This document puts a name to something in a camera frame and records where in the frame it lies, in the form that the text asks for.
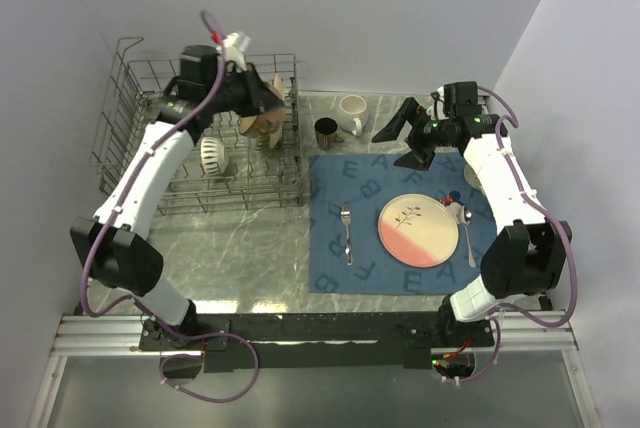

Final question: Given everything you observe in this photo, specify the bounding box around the aluminium frame rail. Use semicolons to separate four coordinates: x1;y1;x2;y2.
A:
49;312;579;357

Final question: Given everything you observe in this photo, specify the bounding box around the brown rimmed ceramic bowl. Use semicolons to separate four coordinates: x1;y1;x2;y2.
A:
239;107;286;146

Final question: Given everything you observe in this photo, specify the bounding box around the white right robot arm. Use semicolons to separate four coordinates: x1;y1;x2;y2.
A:
372;81;577;347

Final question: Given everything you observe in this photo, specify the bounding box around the dark brown metal cup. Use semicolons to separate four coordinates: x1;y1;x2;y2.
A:
314;117;344;151

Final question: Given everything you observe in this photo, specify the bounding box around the pink and cream plate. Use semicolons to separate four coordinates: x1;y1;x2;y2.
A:
377;194;459;268

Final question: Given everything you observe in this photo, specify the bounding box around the silver spoon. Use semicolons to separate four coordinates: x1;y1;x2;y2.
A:
440;191;477;268

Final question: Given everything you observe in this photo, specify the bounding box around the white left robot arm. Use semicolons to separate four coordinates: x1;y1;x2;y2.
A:
70;40;283;350

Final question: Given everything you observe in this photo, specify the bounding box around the blue letter pattern cloth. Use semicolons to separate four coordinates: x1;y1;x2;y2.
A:
309;153;497;295

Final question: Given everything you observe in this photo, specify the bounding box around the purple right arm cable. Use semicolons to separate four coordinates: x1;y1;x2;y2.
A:
429;85;579;384

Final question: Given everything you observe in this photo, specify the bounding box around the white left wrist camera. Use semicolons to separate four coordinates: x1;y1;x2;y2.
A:
210;31;251;71

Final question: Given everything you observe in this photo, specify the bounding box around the floral mug green inside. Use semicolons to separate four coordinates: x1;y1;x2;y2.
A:
463;165;484;193

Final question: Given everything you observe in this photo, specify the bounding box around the white ceramic mug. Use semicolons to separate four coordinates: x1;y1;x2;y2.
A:
337;95;368;137

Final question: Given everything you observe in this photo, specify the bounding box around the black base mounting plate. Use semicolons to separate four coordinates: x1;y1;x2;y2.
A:
139;312;494;373

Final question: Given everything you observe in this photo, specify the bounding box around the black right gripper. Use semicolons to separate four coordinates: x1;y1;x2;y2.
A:
371;97;455;172

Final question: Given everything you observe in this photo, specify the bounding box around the metal wire dish rack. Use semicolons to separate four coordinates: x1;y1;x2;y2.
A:
89;37;303;215

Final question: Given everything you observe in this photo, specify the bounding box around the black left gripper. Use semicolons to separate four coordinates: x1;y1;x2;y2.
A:
204;62;283;118

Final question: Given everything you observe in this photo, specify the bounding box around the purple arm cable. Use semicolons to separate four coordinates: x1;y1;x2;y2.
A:
79;10;260;402
429;85;579;384

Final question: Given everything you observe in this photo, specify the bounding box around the silver fork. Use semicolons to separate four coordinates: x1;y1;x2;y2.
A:
341;204;354;266

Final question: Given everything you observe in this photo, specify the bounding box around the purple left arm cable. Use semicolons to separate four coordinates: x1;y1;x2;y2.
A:
79;10;260;402

